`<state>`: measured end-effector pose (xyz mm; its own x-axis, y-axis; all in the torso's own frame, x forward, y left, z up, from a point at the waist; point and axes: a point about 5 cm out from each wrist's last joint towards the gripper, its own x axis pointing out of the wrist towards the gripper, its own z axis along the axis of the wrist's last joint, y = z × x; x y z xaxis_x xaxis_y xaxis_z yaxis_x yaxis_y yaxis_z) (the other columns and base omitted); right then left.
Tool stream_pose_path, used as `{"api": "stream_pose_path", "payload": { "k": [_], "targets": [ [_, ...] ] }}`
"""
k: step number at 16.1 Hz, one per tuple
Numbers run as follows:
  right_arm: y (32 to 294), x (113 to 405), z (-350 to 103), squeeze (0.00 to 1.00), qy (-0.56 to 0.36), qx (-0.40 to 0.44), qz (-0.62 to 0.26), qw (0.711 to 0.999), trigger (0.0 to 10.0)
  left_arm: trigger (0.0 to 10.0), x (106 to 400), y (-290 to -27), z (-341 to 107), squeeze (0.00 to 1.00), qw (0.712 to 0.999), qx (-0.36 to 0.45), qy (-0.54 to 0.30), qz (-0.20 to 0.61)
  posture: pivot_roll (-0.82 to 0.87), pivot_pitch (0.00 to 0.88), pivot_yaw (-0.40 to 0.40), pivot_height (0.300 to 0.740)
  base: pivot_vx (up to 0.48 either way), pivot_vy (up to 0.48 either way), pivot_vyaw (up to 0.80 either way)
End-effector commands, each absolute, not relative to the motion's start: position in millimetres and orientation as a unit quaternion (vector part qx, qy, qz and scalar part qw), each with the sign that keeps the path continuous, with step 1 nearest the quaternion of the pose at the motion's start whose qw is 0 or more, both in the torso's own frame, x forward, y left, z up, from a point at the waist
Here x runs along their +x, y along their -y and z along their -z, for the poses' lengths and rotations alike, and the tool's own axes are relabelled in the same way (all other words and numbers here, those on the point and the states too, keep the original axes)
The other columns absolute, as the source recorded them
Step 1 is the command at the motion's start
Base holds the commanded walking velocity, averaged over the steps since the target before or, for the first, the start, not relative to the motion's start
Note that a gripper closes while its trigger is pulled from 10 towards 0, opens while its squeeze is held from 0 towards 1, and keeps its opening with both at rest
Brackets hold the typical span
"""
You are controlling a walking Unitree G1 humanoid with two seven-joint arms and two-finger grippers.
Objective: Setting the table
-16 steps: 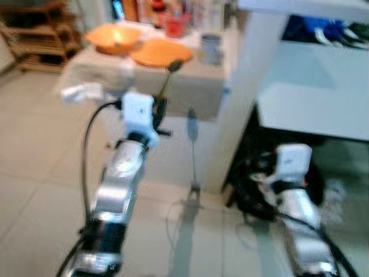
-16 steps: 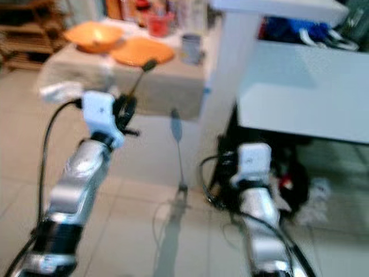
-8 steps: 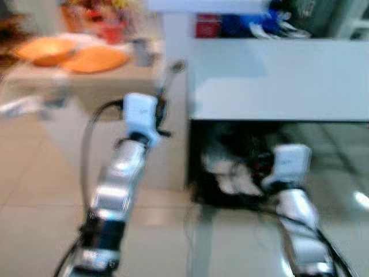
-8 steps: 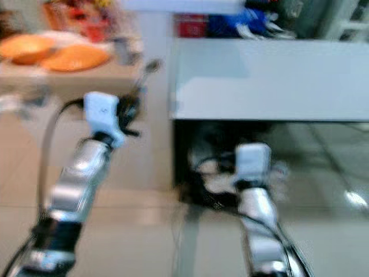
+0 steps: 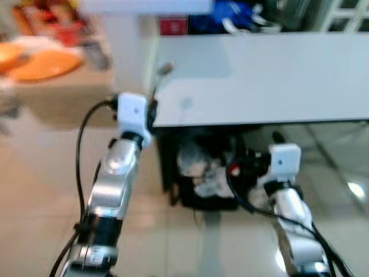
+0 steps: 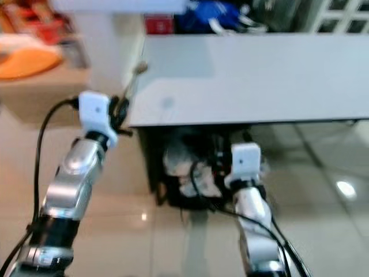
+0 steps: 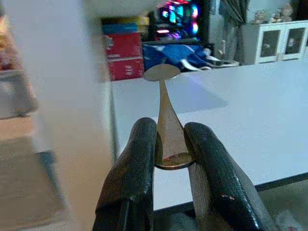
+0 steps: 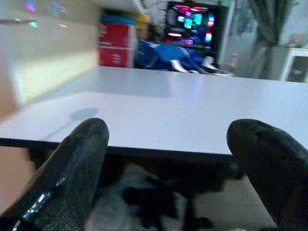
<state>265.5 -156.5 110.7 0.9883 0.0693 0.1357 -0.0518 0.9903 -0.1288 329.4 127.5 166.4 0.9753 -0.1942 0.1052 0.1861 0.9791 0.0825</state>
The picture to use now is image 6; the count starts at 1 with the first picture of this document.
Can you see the metal spoon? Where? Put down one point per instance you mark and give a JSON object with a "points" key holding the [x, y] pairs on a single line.
{"points": [[138, 70]]}

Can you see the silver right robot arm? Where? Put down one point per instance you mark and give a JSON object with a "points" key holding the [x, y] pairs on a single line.
{"points": [[256, 222]]}

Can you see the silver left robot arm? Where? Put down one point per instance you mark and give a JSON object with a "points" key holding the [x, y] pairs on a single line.
{"points": [[72, 179]]}

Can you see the black basket with white bags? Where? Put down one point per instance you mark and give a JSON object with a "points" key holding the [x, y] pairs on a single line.
{"points": [[184, 173]]}

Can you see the white table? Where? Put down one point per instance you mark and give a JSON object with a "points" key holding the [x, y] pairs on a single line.
{"points": [[248, 78]]}

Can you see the beige wooden table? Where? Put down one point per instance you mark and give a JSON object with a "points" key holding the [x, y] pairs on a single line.
{"points": [[46, 98]]}

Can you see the grey glass cup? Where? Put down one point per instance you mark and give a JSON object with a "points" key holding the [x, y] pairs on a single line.
{"points": [[76, 53]]}

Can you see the red box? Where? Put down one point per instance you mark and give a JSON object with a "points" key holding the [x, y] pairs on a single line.
{"points": [[159, 25]]}

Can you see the orange plate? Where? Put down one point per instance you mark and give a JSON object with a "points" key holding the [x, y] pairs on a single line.
{"points": [[29, 62]]}

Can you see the blue bag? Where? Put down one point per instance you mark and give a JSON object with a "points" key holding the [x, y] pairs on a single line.
{"points": [[213, 16]]}

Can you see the red and orange snack packs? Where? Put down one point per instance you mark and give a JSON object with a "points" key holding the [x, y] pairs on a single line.
{"points": [[34, 17]]}

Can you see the white lattice door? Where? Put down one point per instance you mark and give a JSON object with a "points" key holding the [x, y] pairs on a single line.
{"points": [[343, 14]]}

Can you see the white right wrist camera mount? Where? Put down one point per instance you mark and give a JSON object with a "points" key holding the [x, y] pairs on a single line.
{"points": [[245, 161]]}

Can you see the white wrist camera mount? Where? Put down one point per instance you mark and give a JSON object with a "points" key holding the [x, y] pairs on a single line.
{"points": [[94, 111], [245, 161]]}

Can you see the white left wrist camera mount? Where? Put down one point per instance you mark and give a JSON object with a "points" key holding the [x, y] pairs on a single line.
{"points": [[94, 111]]}

